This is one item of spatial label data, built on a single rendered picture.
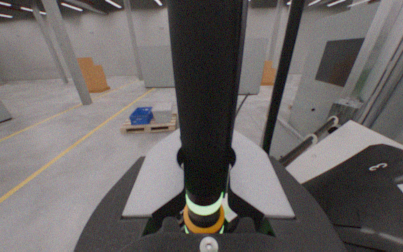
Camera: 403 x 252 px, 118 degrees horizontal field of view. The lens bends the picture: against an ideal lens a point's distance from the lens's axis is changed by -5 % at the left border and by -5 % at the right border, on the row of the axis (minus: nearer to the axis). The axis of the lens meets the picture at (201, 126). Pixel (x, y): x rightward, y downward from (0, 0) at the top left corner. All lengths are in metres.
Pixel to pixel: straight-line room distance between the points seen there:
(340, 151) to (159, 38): 12.58
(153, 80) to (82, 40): 9.17
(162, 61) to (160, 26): 5.72
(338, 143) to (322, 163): 0.08
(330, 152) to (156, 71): 7.32
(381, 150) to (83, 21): 15.55
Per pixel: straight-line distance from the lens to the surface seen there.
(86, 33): 15.41
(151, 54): 7.49
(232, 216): 0.20
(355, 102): 0.72
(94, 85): 8.38
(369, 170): 0.26
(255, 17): 12.99
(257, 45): 5.85
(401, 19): 0.74
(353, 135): 0.55
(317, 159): 0.53
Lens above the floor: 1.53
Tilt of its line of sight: 28 degrees down
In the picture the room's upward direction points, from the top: 1 degrees counter-clockwise
